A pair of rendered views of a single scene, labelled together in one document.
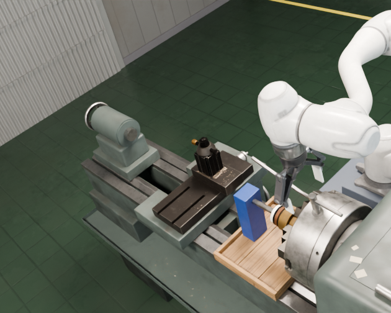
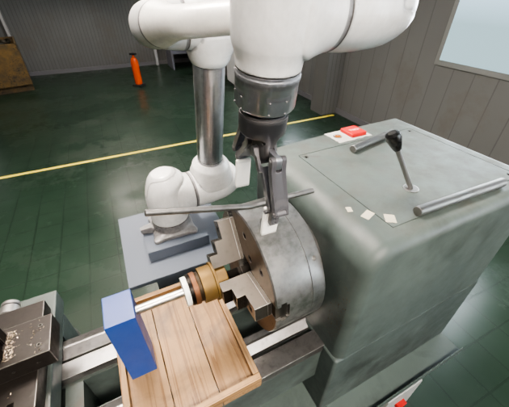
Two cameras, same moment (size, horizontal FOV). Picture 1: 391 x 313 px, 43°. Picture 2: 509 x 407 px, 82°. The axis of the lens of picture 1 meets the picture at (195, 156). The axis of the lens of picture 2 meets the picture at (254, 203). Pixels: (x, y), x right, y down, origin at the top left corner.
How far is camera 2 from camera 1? 121 cm
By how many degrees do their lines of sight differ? 63
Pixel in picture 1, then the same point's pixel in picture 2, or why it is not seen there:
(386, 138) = (170, 175)
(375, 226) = (324, 187)
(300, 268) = (304, 297)
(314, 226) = (283, 235)
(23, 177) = not seen: outside the picture
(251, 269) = (199, 395)
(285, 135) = (330, 21)
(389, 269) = (388, 199)
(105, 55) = not seen: outside the picture
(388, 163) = (183, 197)
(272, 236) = (166, 339)
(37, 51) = not seen: outside the picture
